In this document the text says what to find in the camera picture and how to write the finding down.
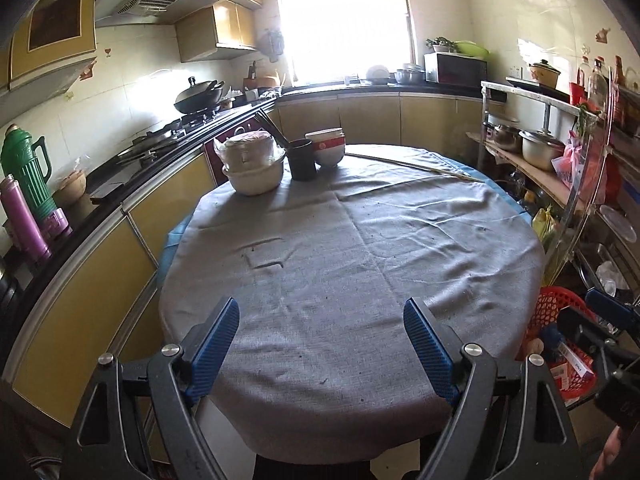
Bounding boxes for cream pot with lid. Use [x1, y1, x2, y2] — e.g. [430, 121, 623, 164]
[529, 59, 560, 83]

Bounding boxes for purple thermos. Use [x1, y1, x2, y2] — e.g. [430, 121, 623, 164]
[0, 175, 52, 263]

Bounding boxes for brown clay bowl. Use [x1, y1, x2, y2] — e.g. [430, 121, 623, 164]
[52, 169, 88, 207]

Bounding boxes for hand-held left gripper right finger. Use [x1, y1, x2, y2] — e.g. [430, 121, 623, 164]
[402, 297, 581, 480]

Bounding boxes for metal storage rack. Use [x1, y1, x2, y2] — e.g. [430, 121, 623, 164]
[465, 77, 640, 311]

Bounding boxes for blue plastic bag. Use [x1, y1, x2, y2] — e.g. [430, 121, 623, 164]
[540, 325, 566, 356]

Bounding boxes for small steel pot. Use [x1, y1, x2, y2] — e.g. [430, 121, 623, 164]
[492, 122, 523, 153]

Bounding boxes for small purple cup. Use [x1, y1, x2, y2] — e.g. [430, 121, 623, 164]
[47, 207, 73, 237]

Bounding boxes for black kitchen countertop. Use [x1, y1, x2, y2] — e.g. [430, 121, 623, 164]
[0, 85, 493, 311]

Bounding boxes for bright window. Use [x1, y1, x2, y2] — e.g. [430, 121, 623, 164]
[272, 0, 416, 86]

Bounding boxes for dark bottle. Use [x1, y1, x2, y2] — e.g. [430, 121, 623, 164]
[612, 55, 628, 126]

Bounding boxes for wooden shelf board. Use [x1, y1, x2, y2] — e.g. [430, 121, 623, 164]
[467, 132, 586, 211]

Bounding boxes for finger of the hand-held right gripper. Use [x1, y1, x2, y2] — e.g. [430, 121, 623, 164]
[584, 287, 640, 333]
[556, 305, 622, 362]

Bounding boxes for white plate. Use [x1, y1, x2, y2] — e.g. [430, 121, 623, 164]
[597, 205, 638, 241]

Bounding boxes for black induction cooker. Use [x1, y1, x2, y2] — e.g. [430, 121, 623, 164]
[505, 76, 571, 102]

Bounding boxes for black wok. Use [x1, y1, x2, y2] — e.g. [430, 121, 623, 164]
[173, 76, 226, 115]

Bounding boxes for glass framed cabinet door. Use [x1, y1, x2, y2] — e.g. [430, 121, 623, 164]
[10, 0, 98, 86]

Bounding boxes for yellow base cabinets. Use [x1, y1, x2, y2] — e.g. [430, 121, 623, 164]
[277, 92, 481, 161]
[10, 105, 281, 428]

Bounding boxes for person's right hand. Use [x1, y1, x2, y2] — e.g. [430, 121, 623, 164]
[590, 427, 628, 480]

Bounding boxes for green thermos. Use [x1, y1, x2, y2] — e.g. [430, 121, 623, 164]
[0, 124, 57, 221]

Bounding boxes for bag of steamed buns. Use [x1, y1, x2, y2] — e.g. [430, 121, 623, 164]
[214, 130, 287, 167]

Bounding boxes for large steel pot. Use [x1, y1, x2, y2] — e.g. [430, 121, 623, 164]
[520, 130, 566, 171]

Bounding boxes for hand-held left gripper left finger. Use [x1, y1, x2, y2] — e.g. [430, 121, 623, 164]
[60, 296, 241, 480]

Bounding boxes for clear oil bottle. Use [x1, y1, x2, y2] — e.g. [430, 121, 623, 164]
[587, 57, 611, 116]

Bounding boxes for cream basin bowl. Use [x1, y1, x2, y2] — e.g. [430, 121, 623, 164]
[222, 152, 287, 196]

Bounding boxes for blue tablecloth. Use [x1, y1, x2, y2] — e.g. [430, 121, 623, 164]
[157, 152, 487, 286]

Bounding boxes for orange white medicine box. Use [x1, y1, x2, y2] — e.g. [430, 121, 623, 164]
[550, 362, 577, 392]

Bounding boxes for yellow plastic bag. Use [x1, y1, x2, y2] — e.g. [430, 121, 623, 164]
[532, 205, 568, 286]

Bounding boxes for gas stove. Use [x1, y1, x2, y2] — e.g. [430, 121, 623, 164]
[117, 112, 236, 161]

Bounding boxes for red plastic basket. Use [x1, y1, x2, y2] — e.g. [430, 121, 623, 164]
[520, 286, 601, 408]

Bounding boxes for grey tablecloth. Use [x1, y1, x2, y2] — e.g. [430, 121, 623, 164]
[159, 145, 546, 461]

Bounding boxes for hanging dish cloth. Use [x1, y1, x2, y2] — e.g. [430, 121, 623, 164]
[260, 30, 283, 61]

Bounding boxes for green plastic basin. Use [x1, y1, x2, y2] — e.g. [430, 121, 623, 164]
[452, 40, 490, 59]

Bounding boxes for thin bamboo stick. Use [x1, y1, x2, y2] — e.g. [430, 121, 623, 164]
[345, 152, 486, 183]

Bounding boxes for pink plastic bag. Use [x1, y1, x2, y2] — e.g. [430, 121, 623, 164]
[552, 140, 606, 191]

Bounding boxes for white crumpled bag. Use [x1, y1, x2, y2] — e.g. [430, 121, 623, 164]
[595, 260, 626, 296]

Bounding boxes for microwave oven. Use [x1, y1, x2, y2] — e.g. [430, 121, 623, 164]
[424, 52, 488, 85]

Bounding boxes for black chopstick cup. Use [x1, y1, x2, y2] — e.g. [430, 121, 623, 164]
[289, 139, 317, 181]

